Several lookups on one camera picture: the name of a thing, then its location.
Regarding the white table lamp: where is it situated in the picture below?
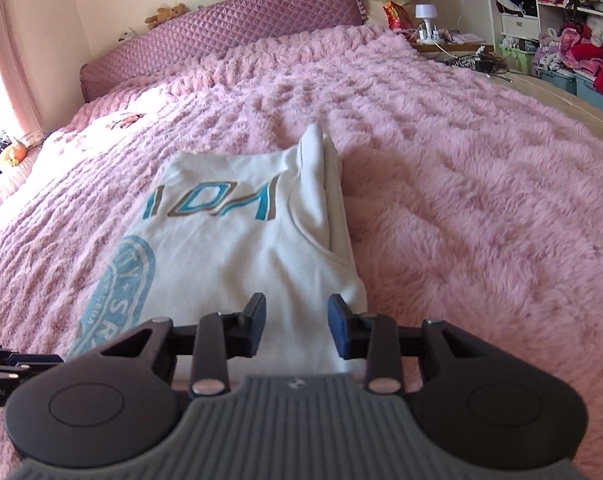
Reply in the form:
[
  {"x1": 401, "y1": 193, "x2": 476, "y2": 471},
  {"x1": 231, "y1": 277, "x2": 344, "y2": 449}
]
[{"x1": 414, "y1": 4, "x2": 445, "y2": 43}]

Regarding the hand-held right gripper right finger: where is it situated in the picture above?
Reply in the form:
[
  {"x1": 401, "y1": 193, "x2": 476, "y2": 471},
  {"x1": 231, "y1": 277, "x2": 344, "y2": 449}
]
[{"x1": 328, "y1": 294, "x2": 502, "y2": 393}]

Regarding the wooden bedside table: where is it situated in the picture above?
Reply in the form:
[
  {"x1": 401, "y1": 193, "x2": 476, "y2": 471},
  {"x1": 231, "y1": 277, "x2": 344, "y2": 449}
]
[{"x1": 414, "y1": 32, "x2": 497, "y2": 57}]

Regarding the small brown plush toy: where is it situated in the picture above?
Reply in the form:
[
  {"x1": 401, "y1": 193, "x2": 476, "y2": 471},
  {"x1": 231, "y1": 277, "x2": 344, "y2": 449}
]
[{"x1": 105, "y1": 113, "x2": 146, "y2": 130}]

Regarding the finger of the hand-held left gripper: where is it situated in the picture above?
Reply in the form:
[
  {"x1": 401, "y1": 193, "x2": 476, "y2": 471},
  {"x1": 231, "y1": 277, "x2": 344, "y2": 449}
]
[{"x1": 0, "y1": 341, "x2": 64, "y2": 367}]

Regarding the brown teddy bear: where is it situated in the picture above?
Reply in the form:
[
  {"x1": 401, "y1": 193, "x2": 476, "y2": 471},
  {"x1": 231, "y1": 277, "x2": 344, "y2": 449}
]
[{"x1": 145, "y1": 3, "x2": 188, "y2": 30}]

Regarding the white printed sweatshirt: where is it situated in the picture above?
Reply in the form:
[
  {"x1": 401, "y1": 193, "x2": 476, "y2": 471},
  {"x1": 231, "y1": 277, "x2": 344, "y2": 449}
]
[{"x1": 66, "y1": 124, "x2": 369, "y2": 376}]

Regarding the green storage bin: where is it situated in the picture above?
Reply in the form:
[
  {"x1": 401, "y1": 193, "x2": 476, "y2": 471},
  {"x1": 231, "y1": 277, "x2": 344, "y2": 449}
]
[{"x1": 500, "y1": 45, "x2": 537, "y2": 74}]

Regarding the pink fluffy blanket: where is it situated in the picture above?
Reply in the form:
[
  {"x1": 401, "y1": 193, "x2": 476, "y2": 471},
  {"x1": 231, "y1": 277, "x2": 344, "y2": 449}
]
[{"x1": 0, "y1": 24, "x2": 603, "y2": 480}]

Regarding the cream open wardrobe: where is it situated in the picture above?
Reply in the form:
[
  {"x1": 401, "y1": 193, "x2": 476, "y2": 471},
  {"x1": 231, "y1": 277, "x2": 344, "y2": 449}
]
[{"x1": 484, "y1": 0, "x2": 603, "y2": 88}]

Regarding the purple quilted headboard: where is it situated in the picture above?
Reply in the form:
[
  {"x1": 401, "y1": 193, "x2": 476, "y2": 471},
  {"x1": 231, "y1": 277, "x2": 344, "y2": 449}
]
[{"x1": 78, "y1": 0, "x2": 369, "y2": 103}]

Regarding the cream bed frame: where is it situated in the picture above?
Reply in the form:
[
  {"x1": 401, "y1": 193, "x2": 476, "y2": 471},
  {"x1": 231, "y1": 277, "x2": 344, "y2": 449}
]
[{"x1": 496, "y1": 72, "x2": 603, "y2": 148}]

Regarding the teal storage bin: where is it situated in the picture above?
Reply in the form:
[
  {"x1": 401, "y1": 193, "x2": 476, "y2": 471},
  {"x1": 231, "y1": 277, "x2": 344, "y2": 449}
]
[
  {"x1": 575, "y1": 76, "x2": 603, "y2": 114},
  {"x1": 536, "y1": 67, "x2": 578, "y2": 95}
]

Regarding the pink curtain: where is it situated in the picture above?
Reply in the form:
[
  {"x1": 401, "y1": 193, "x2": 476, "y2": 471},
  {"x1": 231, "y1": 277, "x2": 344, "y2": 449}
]
[{"x1": 0, "y1": 0, "x2": 46, "y2": 141}]

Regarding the red snack bag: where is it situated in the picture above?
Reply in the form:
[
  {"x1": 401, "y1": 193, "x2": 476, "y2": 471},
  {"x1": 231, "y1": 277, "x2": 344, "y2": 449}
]
[{"x1": 384, "y1": 1, "x2": 415, "y2": 31}]

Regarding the pile of pink red clothes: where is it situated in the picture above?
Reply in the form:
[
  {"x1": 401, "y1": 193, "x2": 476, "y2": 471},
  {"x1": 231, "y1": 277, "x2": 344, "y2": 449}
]
[{"x1": 539, "y1": 20, "x2": 603, "y2": 96}]

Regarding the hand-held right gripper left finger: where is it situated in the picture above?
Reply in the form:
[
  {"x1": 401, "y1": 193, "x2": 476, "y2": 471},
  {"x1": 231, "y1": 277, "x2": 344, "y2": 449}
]
[{"x1": 98, "y1": 292, "x2": 268, "y2": 396}]

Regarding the orange plush toy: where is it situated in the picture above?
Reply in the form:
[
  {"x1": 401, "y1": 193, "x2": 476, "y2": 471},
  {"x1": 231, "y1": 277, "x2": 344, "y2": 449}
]
[{"x1": 0, "y1": 142, "x2": 28, "y2": 168}]

